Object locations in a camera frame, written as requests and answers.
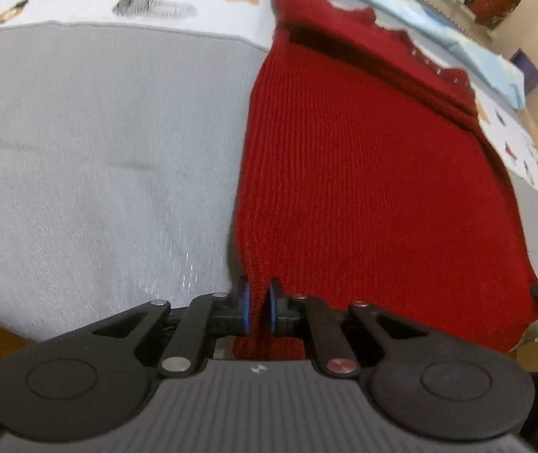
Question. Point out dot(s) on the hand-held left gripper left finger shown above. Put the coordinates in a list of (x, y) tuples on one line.
[(245, 309)]

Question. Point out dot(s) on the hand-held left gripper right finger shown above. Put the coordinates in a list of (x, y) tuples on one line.
[(271, 309)]

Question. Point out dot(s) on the dark red knit sweater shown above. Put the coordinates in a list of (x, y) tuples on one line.
[(368, 188)]

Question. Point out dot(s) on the light blue bed sheet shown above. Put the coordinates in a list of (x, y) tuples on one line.
[(438, 33)]

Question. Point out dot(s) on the red printed cushion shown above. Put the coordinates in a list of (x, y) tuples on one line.
[(493, 0)]

